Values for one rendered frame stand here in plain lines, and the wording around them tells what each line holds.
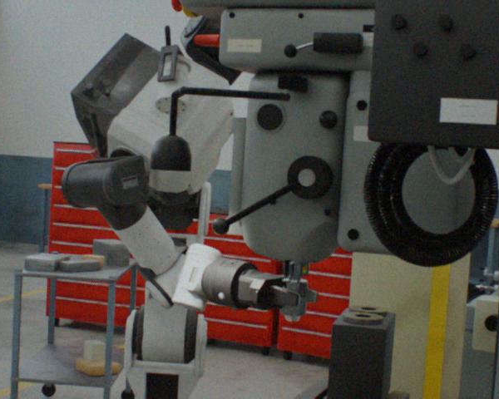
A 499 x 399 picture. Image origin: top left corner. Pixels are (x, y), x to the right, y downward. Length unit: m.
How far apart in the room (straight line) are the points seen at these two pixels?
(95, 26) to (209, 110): 10.44
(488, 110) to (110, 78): 1.04
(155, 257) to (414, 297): 1.55
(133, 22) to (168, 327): 9.98
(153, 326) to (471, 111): 1.29
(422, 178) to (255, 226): 0.30
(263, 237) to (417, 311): 1.85
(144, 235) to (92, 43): 10.48
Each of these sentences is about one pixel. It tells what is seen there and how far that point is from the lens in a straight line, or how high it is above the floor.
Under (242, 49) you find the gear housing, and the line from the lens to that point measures 1.52.
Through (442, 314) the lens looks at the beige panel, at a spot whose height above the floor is 0.95.
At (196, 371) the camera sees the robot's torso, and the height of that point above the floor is 0.93.
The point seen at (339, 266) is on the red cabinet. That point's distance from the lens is 6.26.
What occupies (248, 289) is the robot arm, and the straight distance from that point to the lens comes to 1.63.
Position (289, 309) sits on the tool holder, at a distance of 1.60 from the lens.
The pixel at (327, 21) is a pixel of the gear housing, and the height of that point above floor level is 1.71.
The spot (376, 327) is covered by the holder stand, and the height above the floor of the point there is 1.13.
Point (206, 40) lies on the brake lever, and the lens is 1.78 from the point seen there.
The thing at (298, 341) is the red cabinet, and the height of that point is 0.16.
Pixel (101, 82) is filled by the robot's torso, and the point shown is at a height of 1.62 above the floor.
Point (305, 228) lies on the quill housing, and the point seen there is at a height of 1.37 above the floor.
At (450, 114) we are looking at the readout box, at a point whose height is 1.55.
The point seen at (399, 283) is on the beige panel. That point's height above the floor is 1.04.
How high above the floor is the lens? 1.50
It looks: 3 degrees down
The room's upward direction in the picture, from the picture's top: 4 degrees clockwise
